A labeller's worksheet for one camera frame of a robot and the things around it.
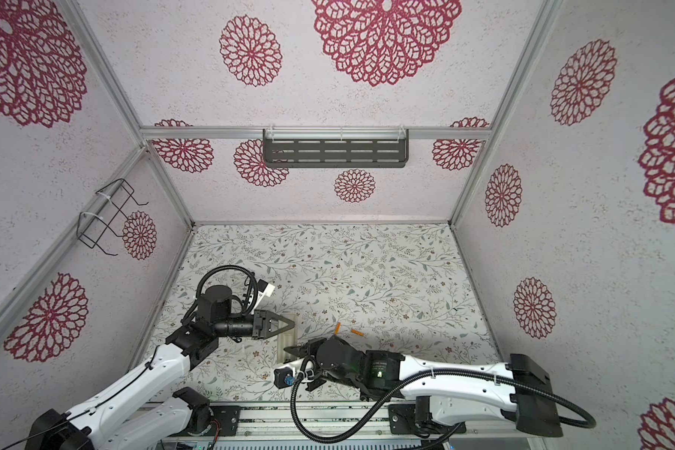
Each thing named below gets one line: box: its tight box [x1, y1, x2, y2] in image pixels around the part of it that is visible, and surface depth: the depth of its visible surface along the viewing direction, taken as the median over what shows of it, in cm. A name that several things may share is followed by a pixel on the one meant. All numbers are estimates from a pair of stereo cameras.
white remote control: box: [277, 314, 298, 364], surface depth 69 cm
